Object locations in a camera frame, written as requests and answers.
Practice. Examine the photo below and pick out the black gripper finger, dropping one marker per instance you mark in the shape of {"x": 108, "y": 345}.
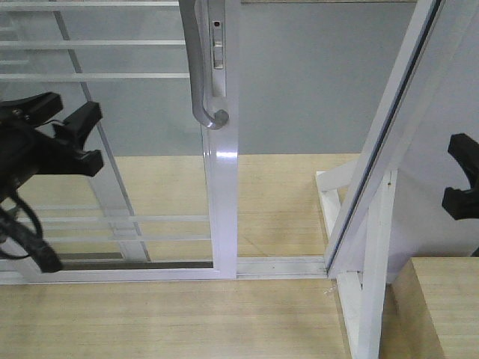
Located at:
{"x": 464, "y": 150}
{"x": 461, "y": 204}

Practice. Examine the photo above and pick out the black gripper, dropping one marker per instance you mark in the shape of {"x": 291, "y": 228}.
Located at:
{"x": 26, "y": 152}

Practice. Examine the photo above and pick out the white sliding glass door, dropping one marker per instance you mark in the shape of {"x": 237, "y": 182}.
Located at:
{"x": 164, "y": 205}

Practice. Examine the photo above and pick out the grey metal door handle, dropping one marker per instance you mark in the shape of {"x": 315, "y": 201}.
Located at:
{"x": 195, "y": 57}

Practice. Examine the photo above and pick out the aluminium door floor track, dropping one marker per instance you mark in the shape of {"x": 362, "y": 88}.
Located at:
{"x": 281, "y": 268}

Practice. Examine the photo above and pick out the grey door lock plate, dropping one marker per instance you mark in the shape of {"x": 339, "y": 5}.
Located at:
{"x": 216, "y": 11}

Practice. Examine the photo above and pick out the light wooden box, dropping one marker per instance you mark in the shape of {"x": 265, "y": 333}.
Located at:
{"x": 437, "y": 303}

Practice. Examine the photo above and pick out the white triangular support brace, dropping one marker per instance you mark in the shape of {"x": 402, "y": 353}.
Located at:
{"x": 361, "y": 292}

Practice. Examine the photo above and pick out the light wooden base platform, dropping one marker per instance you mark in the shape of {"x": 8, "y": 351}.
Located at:
{"x": 279, "y": 214}

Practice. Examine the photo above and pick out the white door frame post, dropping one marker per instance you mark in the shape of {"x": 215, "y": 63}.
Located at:
{"x": 431, "y": 94}

